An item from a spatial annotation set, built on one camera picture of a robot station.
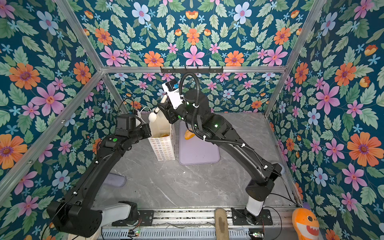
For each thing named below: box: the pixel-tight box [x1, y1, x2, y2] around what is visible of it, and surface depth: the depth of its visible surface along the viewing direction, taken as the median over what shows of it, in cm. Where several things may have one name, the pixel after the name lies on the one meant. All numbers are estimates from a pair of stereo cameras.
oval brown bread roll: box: [184, 129, 196, 140], surface depth 104 cm
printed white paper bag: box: [148, 109, 176, 162], surface depth 83 cm
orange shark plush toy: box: [292, 208, 321, 240], surface depth 66 cm
